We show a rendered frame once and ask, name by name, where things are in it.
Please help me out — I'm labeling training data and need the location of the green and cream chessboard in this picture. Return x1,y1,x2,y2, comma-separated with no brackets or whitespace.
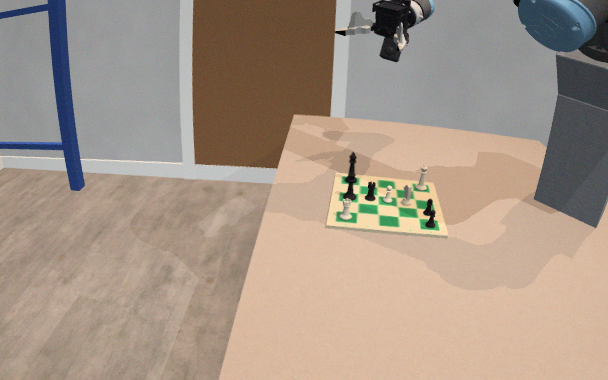
326,173,448,238

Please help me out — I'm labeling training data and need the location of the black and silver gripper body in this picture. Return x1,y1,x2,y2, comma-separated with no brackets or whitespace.
372,0,416,39

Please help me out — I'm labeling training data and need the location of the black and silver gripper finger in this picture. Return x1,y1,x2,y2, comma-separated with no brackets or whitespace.
391,23,409,52
335,11,377,36

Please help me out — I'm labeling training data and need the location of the white pawn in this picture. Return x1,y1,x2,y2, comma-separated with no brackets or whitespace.
383,186,392,203

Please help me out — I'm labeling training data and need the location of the white rook chess piece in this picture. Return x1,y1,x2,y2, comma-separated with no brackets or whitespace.
339,198,352,220

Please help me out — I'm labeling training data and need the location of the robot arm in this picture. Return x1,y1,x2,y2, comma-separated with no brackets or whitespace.
380,0,608,63

